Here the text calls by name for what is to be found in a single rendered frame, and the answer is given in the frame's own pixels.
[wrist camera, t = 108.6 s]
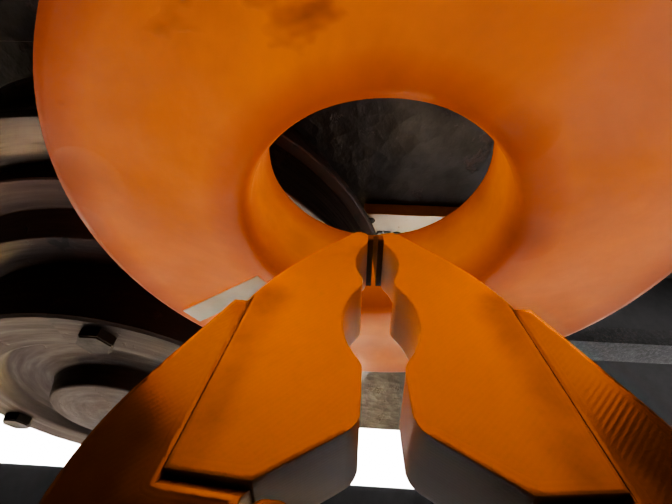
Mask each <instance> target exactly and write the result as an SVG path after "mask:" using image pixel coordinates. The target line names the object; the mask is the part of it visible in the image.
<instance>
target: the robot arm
mask: <svg viewBox="0 0 672 504"><path fill-rule="evenodd" d="M372 260H373V269H374V278H375V286H381V289H382V290H383V291H384V292H385V293H386V294H387V295H388V297H389V298H390V300H391V302H392V315H391V326H390V334H391V337H392V338H393V339H394V340H395V341H396V342H397V344H398V345H399V346H400V347H401V348H402V350H403V351H404V353H405V355H406V356H407V358H408V361H409V362H408V364H407V367H406V374H405V382H404V390H403V398H402V406H401V414H400V422H399V431H400V439H401V446H402V454H403V462H404V469H405V474H406V477H407V480H408V482H409V483H410V485H411V486H412V487H413V488H414V489H415V490H416V491H417V492H418V493H419V494H421V495H422V496H424V497H425V498H427V499H428V500H430V501H431V502H433V503H434V504H672V427H671V426H670V425H668V424H667V423H666V422H665V421H664V420H663V419H662V418H661V417H659V416H658V415H657V414H656V413H655V412H654V411H653V410H651V409H650V408H649V407H648V406H647V405H645V404H644V403H643V402H642V401H641V400H639V399H638V398H637V397H636V396H634V395H633V394H632V393H631V392H630V391H628V390H627V389H626V388H625V387H624V386H622V385H621V384H620V383H619V382H617V381H616V380H615V379H614V378H613V377H611V376H610V375H609V374H608V373H606V372H605V371H604V370H603V369H602V368H600V367H599V366H598V365H597V364H596V363H594V362H593V361H592V360H591V359H589V358H588V357H587V356H586V355H585V354H583V353H582V352H581V351H580V350H579V349H577V348H576V347H575V346H574V345H572V344H571V343H570V342H569V341H568V340H566V339H565V338H564V337H563V336H561V335H560V334H559V333H558V332H557V331H555V330H554V329H553V328H552V327H551V326H549V325H548V324H547V323H546V322H544V321H543V320H542V319H541V318H540V317H538V316H537V315H536V314H535V313H533V312H532V311H531V310H514V309H513V308H512V307H511V306H510V305H509V304H508V303H507V302H505V301H504V300H503V299H502V298H501V297H500V296H498V295H497V294H496V293H495V292H494V291H492V290H491V289H490V288H489V287H487V286H486V285H485V284H483V283H482V282H480V281H479V280H478V279H476V278H475V277H473V276H472V275H470V274H469V273H467V272H465V271H464V270H462V269H460V268H459V267H457V266H455V265H453V264H452V263H450V262H448V261H446V260H444V259H442V258H440V257H439V256H437V255H435V254H433V253H431V252H429V251H427V250H426V249H424V248H422V247H420V246H418V245H416V244H414V243H413V242H411V241H409V240H407V239H405V238H403V237H401V236H400V235H398V234H395V233H386V234H380V235H378V236H374V235H367V234H366V233H363V232H356V233H353V234H351V235H349V236H347V237H345V238H343V239H341V240H340V241H338V242H336V243H334V244H332V245H330V246H328V247H326V248H324V249H322V250H320V251H319V252H317V253H315V254H313V255H311V256H309V257H307V258H305V259H303V260H302V261H300V262H298V263H296V264H294V265H293V266H291V267H290V268H288V269H286V270H285V271H283V272H282V273H280V274H279V275H277V276H276V277H275V278H273V279H272V280H270V281H269V282H268V283H267V284H265V285H264V286H263V287H262V288H261V289H259V290H258V291H257V292H256V293H255V294H254V295H253V296H252V297H251V298H249V299H248V300H247V301H245V300H234V301H232V302H231V303H230V304H229V305H228V306H227V307H226V308H224V309H223V310H222V311H221V312H220V313H219V314H218V315H216V316H215V317H214V318H213V319H212V320H211V321H210V322H208V323H207V324H206V325H205V326H204V327H203V328H201V329H200V330H199V331H198V332H197V333H196V334H195V335H193V336H192V337H191V338H190V339H189V340H188V341H187V342H185V343H184V344H183V345H182V346H181V347H180V348H179V349H177V350H176V351H175V352H174V353H173V354H172V355H170V356H169V357H168V358H167V359H166V360H165V361H164V362H162V363H161V364H160V365H159V366H158V367H157V368H156V369H154V370H153V371H152V372H151V373H150V374H149V375H148V376H146V377H145V378H144V379H143V380H142V381H141V382H140V383H138V384H137V385H136V386H135V387H134V388H133V389H132V390H131V391H130V392H129V393H128V394H127V395H125V396H124V397H123V398H122V399H121V400H120V401H119V402H118V403H117V404H116V405H115V406H114V407H113V408H112V410H111V411H110V412H109V413H108V414H107V415H106V416H105V417H104V418H103V419H102V420H101V421H100V422H99V423H98V425H97V426H96V427H95V428H94V429H93V430H92V431H91V433H90V434H89V435H88V436H87V437H86V439H85V440H84V441H83V442H82V443H81V445H80V446H79V447H78V448H77V450H76V451H75V452H74V454H73V455H72V456H71V457H70V459H69V460H68V461H67V463H66V464H65V465H64V467H63V468H62V469H61V471H60V472H59V474H58V475H57V476H56V478H55V479H54V481H53V482H52V484H51V485H50V486H49V488H48V489H47V491H46V492H45V494H44V495H43V497H42V499H41V500H40V502H39V503H38V504H321V503H322V502H324V501H326V500H327V499H329V498H331V497H332V496H334V495H336V494H338V493H339V492H341V491H343V490H344V489H346V488H347V487H348V486H349V485H350V484H351V483H352V482H353V480H354V479H355V476H356V473H357V466H358V445H359V423H360V401H361V380H362V367H361V364H360V362H359V360H358V359H357V358H356V356H355V355H354V354H353V352H352V351H351V349H350V346H351V345H352V343H353V342H354V341H355V340H356V339H357V338H358V337H359V335H360V327H361V302H362V291H363V290H364V289H365V287H366V286H371V277H372Z"/></svg>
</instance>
